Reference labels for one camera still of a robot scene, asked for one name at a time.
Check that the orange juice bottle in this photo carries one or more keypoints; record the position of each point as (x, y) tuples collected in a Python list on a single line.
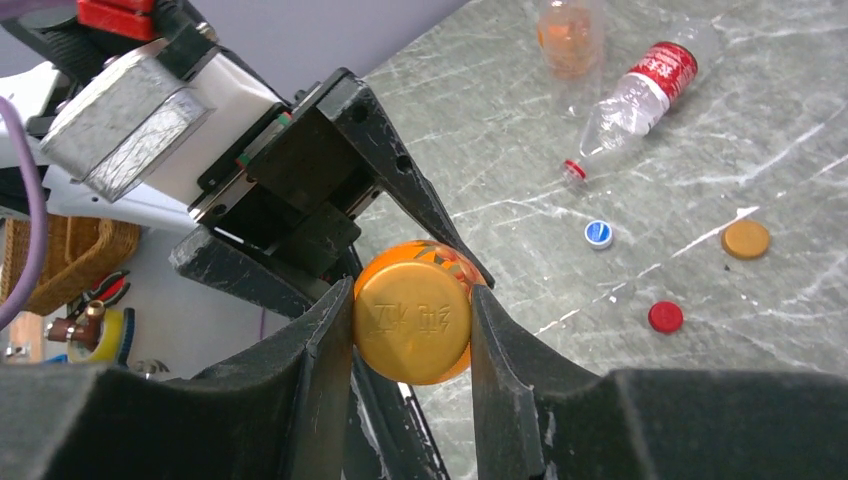
[(457, 265)]

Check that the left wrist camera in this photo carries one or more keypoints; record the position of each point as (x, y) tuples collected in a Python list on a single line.
[(137, 123)]

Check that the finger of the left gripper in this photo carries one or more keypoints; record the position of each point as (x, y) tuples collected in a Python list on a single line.
[(357, 114), (213, 260)]

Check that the clear red-label water bottle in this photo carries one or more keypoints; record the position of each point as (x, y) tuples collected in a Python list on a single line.
[(644, 94)]

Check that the wicker basket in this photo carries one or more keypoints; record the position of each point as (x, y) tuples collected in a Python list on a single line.
[(81, 251)]

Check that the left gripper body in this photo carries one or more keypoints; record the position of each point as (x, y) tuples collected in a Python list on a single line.
[(293, 186)]

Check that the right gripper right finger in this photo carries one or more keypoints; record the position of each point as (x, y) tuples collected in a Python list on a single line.
[(538, 415)]

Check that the small clear orange bottle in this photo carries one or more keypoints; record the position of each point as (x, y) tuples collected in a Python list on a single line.
[(571, 36)]

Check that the red handled pliers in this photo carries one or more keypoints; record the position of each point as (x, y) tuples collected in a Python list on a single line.
[(109, 290)]

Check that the orange bottle cap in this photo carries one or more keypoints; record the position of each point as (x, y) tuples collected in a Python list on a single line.
[(746, 240), (412, 322)]

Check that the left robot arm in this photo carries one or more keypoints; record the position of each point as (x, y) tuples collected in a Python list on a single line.
[(42, 92)]

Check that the yellow tape roll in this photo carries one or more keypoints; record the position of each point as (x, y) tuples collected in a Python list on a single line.
[(117, 331)]

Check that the blue white bottle cap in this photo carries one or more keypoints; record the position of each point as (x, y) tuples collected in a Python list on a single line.
[(598, 234)]

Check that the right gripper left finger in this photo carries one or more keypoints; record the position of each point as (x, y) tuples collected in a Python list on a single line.
[(277, 410)]

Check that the red bottle cap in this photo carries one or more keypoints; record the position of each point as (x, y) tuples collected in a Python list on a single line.
[(665, 317)]

